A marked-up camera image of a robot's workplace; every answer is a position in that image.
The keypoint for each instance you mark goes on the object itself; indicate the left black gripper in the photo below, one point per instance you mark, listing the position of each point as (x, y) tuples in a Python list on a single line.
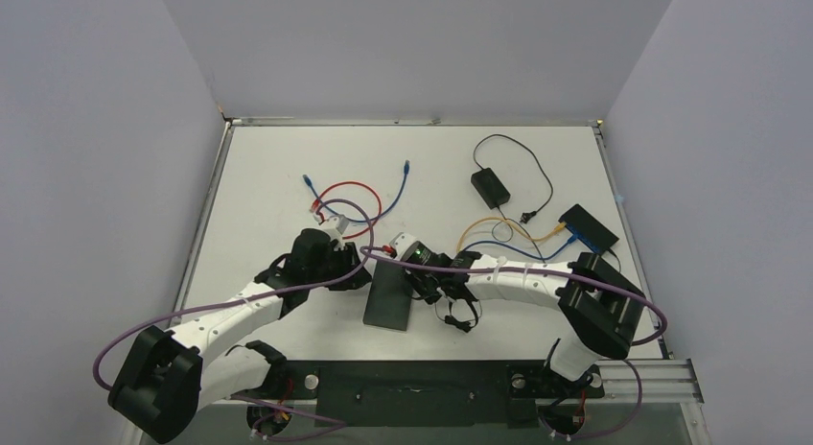
[(347, 257)]

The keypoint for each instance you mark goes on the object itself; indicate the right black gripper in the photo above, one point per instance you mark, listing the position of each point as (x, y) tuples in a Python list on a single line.
[(420, 282)]

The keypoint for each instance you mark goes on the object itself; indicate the black power adapter with cord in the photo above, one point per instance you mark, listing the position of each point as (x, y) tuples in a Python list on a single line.
[(514, 183)]

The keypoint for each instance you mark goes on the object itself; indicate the black network switch small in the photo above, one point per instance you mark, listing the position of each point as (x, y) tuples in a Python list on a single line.
[(588, 230)]

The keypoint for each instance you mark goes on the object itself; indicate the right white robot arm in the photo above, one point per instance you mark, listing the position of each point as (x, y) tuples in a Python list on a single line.
[(601, 306)]

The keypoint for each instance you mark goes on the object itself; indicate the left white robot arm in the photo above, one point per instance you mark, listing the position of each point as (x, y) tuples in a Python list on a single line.
[(168, 376)]

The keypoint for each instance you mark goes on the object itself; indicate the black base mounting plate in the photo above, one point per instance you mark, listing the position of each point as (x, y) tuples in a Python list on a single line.
[(428, 393)]

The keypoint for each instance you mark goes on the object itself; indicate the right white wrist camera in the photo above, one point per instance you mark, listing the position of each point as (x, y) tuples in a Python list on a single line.
[(402, 245)]

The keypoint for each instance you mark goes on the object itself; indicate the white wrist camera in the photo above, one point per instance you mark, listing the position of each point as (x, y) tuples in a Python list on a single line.
[(402, 245), (335, 226)]

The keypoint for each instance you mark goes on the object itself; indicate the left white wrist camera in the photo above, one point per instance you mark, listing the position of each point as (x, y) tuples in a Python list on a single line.
[(335, 226)]

